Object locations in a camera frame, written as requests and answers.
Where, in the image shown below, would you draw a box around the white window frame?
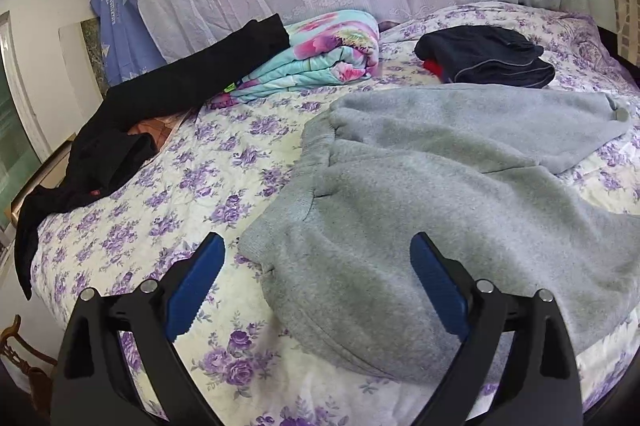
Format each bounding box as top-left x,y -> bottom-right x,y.
0,11 -> 53,167

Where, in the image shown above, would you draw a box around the folded navy garment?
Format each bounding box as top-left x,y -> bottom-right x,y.
414,25 -> 556,89

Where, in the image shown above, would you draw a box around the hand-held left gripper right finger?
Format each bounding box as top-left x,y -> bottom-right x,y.
409,232 -> 586,426

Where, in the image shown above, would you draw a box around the beige checked curtain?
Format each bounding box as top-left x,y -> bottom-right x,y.
607,0 -> 640,62

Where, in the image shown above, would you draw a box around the purple floral bed cover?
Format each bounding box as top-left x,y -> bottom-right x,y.
30,1 -> 640,426

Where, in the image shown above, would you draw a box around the wooden chair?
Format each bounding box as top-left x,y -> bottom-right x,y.
0,315 -> 58,394

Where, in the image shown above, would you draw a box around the blue printed cloth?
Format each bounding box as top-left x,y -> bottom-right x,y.
90,0 -> 168,87

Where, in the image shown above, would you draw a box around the folded floral blanket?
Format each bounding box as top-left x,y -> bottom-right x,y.
207,11 -> 382,109

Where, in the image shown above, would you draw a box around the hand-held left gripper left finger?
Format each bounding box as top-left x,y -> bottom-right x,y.
50,232 -> 226,426

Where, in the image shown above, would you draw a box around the grey fleece pants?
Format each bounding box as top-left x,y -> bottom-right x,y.
238,87 -> 640,384

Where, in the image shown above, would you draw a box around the black garment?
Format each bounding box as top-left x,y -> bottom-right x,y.
14,13 -> 291,302

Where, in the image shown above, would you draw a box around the pink cloth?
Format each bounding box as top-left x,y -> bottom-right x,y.
127,113 -> 188,155

